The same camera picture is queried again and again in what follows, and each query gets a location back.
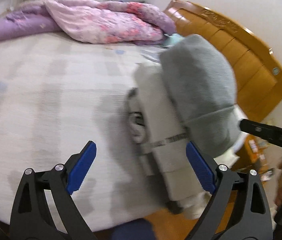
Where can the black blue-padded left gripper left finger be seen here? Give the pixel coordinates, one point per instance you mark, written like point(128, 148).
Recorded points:
point(31, 217)

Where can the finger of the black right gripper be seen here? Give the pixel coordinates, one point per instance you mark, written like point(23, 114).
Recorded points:
point(269, 133)

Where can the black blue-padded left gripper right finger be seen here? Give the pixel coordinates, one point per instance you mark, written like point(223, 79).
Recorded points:
point(238, 207)

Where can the grey sweatshirt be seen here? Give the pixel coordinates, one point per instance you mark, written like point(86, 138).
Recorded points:
point(202, 86)

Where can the folded white printed clothes stack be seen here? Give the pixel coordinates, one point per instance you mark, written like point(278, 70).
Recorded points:
point(161, 139)

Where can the wooden nightstand with items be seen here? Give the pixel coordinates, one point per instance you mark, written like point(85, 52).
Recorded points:
point(254, 155)

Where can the wooden headboard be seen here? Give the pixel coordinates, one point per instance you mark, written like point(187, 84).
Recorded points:
point(258, 73)

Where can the white plush bed blanket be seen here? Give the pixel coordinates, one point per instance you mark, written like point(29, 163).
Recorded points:
point(57, 94)

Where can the teal striped pillow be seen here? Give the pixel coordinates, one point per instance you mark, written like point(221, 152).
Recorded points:
point(171, 40)

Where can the pink purple floral quilt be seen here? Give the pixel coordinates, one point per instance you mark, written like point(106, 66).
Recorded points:
point(89, 21)

